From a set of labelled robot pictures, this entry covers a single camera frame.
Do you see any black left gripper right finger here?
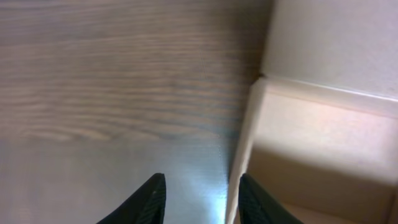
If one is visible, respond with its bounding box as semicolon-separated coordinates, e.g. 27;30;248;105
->
238;174;303;224

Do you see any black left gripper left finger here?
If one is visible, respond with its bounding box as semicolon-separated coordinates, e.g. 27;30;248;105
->
98;173;166;224

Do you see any brown cardboard box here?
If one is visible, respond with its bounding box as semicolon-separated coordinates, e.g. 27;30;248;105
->
225;0;397;223

